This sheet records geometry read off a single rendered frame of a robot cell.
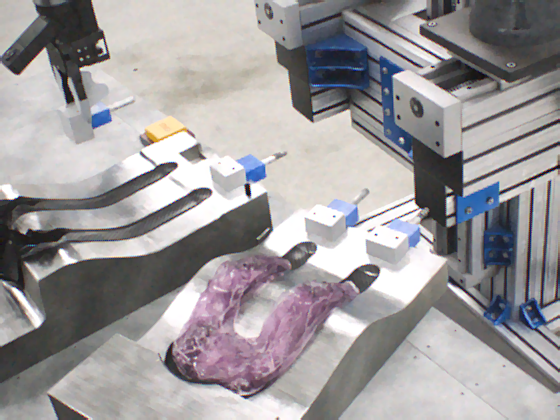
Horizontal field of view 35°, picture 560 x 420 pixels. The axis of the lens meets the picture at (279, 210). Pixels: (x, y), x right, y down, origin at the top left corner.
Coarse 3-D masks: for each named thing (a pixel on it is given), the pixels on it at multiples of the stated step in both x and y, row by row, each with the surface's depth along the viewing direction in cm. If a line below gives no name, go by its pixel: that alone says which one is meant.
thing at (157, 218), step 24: (168, 168) 146; (120, 192) 143; (192, 192) 139; (0, 216) 132; (144, 216) 136; (168, 216) 136; (0, 240) 133; (24, 240) 126; (48, 240) 127; (72, 240) 125; (96, 240) 128; (0, 264) 132
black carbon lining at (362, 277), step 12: (288, 252) 129; (300, 252) 129; (312, 252) 129; (300, 264) 127; (372, 264) 124; (348, 276) 123; (360, 276) 123; (372, 276) 123; (360, 288) 121; (168, 348) 113; (168, 360) 112; (180, 372) 111; (204, 384) 102; (216, 384) 102; (240, 396) 106
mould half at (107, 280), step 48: (192, 144) 150; (0, 192) 137; (48, 192) 140; (96, 192) 143; (144, 192) 141; (240, 192) 137; (144, 240) 131; (192, 240) 132; (240, 240) 137; (0, 288) 130; (48, 288) 120; (96, 288) 125; (144, 288) 130; (0, 336) 121; (48, 336) 124
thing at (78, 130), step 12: (60, 108) 152; (72, 108) 151; (96, 108) 153; (108, 108) 153; (72, 120) 149; (84, 120) 151; (96, 120) 152; (108, 120) 154; (72, 132) 151; (84, 132) 152
